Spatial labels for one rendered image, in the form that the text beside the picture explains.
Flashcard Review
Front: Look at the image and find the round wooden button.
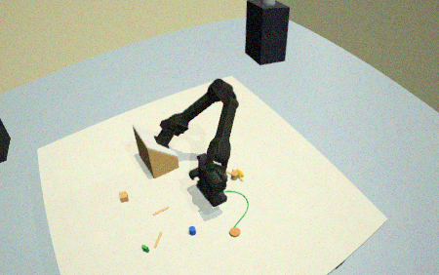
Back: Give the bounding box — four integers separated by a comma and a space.
229, 227, 240, 238

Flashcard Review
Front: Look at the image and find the small green block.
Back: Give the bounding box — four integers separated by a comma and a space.
141, 245, 149, 253

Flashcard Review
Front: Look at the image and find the wooden spool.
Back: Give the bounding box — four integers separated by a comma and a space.
231, 171, 238, 180

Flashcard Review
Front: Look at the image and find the blue cylinder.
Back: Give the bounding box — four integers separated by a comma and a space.
188, 226, 196, 236

